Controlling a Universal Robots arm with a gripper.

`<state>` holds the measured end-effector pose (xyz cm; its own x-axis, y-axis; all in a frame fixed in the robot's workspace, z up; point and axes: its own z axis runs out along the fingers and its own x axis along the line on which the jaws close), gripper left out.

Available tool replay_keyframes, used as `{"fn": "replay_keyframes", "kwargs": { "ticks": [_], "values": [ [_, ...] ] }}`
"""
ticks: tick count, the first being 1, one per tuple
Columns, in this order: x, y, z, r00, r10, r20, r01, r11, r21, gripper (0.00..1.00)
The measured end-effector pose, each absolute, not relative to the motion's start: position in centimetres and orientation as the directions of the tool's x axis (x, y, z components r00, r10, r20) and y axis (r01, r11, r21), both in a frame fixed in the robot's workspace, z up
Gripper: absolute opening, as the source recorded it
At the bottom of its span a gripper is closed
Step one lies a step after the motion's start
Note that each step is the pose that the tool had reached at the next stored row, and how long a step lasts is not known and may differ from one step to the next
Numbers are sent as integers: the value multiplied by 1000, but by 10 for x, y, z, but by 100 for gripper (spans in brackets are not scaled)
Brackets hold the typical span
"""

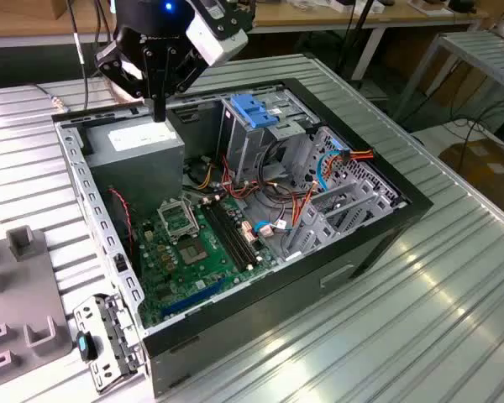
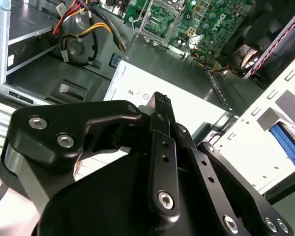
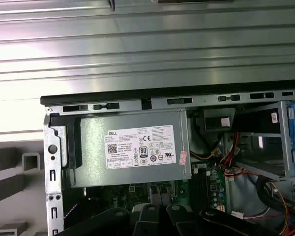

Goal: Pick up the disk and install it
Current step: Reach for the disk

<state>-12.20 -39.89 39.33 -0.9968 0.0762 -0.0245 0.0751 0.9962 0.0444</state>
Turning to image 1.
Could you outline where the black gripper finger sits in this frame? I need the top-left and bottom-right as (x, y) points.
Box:
(94, 40), (159, 123)
(157, 45), (207, 123)

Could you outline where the orange red power wire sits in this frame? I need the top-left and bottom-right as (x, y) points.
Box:
(291, 146), (375, 228)

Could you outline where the silver disk bay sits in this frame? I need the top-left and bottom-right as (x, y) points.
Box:
(283, 125), (407, 261)

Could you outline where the blue plastic drive latch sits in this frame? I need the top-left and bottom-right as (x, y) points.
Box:
(229, 93), (281, 130)

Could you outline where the silver optical drive cage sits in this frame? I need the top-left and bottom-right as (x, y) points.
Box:
(216, 90), (323, 188)

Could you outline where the grey power supply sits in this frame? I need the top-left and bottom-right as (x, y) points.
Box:
(83, 113), (186, 219)

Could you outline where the metal socket cover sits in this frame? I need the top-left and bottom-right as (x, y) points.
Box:
(156, 198), (202, 243)

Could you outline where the black case fan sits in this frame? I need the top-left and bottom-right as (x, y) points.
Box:
(108, 187), (140, 278)

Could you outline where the black RAM slot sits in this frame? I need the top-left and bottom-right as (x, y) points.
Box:
(209, 199), (260, 270)
(201, 201), (249, 273)

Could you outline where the small white box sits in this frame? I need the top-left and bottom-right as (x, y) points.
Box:
(333, 0), (383, 13)

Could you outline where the CPU socket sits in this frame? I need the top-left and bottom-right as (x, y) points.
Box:
(176, 235), (209, 268)

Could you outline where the green motherboard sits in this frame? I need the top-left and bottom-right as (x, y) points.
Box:
(132, 195), (278, 331)

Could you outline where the blue expansion slot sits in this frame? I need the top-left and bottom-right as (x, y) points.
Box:
(161, 275), (230, 319)

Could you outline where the grey parts rack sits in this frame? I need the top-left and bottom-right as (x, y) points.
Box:
(0, 225), (75, 392)

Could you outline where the black open PC case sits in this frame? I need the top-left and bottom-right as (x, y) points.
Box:
(51, 76), (434, 399)

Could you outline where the black clip with blue mark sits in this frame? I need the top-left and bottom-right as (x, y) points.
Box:
(75, 330), (99, 362)

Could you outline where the metal slat side table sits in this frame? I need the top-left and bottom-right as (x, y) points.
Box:
(392, 29), (504, 123)

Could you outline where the brown cardboard box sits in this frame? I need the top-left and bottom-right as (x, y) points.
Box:
(438, 140), (504, 223)

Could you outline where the black cable with metal connector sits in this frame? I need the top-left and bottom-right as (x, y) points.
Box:
(33, 0), (94, 113)

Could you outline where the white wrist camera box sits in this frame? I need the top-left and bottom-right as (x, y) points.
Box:
(186, 0), (255, 67)

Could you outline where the yellow orange wire bundle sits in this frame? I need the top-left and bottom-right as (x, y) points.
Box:
(197, 162), (216, 191)

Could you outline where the black cable bundle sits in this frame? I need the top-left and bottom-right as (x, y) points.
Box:
(258, 140), (297, 205)

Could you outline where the red orange wire bundle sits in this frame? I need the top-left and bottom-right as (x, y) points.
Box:
(220, 155), (264, 201)

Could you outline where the long blue data wire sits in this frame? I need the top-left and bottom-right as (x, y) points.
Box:
(316, 145), (349, 195)

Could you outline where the short blue wire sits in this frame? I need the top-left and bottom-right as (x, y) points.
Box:
(253, 218), (294, 238)

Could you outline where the silver slot retainer bracket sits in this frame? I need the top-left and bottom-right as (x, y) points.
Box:
(72, 293), (147, 395)

